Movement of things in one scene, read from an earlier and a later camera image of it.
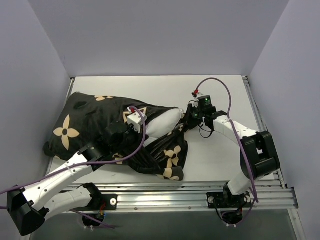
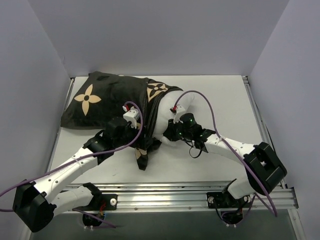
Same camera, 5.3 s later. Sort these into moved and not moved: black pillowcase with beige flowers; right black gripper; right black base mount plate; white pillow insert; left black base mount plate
Moved: black pillowcase with beige flowers; white pillow insert; right black gripper
Not moved: left black base mount plate; right black base mount plate
